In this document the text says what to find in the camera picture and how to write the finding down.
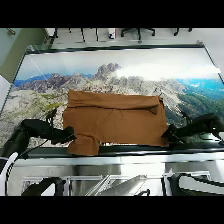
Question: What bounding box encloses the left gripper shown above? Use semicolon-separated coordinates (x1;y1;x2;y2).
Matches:
50;125;77;145

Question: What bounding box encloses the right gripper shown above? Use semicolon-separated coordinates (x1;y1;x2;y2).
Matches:
161;123;181;145

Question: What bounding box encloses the brown T-shirt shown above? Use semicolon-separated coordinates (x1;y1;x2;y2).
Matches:
62;89;170;157

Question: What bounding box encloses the black office chair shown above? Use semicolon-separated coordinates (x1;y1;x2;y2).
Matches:
172;27;194;37
120;27;157;38

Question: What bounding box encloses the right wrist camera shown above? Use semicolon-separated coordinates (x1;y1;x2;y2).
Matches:
180;110;193;127

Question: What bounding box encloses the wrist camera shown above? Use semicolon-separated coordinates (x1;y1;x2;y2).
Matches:
45;108;58;127
180;110;193;127

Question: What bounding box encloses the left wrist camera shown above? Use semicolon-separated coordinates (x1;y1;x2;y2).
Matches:
45;108;58;127

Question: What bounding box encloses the silver frame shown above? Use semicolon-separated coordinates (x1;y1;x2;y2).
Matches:
0;151;224;197

